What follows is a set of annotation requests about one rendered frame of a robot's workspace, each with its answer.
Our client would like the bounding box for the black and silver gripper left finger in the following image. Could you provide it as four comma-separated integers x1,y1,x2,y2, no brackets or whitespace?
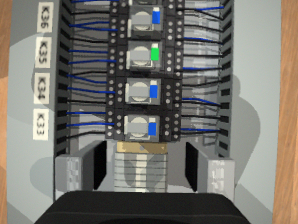
55,140,107,200

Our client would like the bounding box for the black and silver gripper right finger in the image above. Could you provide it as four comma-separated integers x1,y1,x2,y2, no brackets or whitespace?
185,142,236,204

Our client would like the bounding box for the grey relay with green button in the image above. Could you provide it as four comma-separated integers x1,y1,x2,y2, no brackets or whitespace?
128,41,162,72

